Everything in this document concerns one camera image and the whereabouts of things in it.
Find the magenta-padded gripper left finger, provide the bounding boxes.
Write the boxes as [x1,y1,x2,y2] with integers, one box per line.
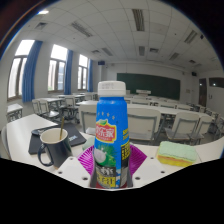
[54,144,98,189]

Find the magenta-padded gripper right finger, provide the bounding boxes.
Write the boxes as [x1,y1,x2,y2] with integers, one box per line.
[126,143,168,189]

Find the blue white-capped drink bottle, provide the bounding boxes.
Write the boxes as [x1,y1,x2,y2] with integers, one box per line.
[89,80,134,190]

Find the dark blue mug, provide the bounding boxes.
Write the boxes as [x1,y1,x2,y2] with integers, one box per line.
[37,127,74,168]

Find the yellow and green sponge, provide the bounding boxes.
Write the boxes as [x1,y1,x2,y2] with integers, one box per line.
[156,140,198,168]

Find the black notebook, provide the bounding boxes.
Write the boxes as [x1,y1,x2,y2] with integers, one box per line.
[28,122,88,155]

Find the wooden stir stick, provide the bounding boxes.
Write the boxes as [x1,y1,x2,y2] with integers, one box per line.
[59,115,66,141]

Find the bunch of keys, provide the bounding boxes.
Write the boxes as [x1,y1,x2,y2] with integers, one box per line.
[31,127,52,137]

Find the dark green blackboard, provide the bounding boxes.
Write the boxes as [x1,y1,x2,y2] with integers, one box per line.
[116,73,181,101]

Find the dark classroom door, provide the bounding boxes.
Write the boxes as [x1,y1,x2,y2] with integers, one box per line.
[198,78,208,107]

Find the classroom window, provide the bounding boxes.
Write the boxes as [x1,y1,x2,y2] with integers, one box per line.
[47,44,69,93]
[7,39,36,101]
[77,54,89,91]

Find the group of ceiling lights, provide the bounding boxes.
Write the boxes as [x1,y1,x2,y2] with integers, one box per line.
[36,8,201,64]

